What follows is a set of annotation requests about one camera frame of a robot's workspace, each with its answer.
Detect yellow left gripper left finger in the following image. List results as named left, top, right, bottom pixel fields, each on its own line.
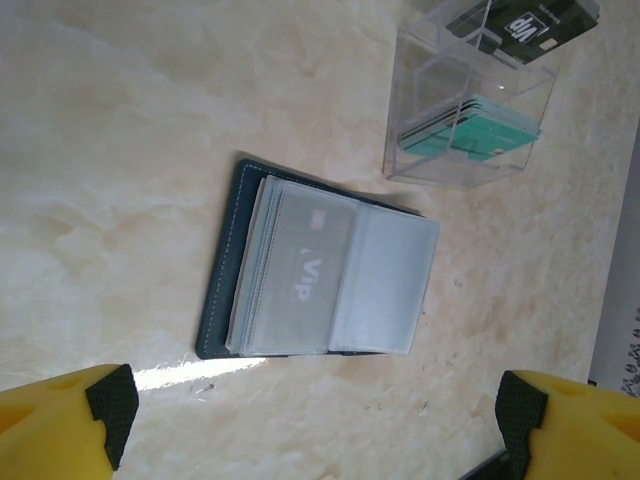
left=0, top=363, right=137, bottom=480

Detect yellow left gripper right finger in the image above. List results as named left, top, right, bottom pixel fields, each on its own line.
left=494, top=369, right=640, bottom=480

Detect blue leather card holder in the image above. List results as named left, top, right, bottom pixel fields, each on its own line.
left=194, top=158, right=442, bottom=361

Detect black VIP credit card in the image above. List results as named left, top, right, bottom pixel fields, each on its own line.
left=259, top=192, right=359, bottom=347

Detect teal credit card stack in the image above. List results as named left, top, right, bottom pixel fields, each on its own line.
left=399, top=92, right=543, bottom=164

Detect black VIP cards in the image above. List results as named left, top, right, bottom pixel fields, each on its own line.
left=446, top=0, right=601, bottom=67

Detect clear acrylic card box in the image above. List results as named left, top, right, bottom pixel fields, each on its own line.
left=382, top=0, right=564, bottom=192

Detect aluminium frame beam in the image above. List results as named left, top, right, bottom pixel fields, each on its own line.
left=588, top=158, right=640, bottom=401

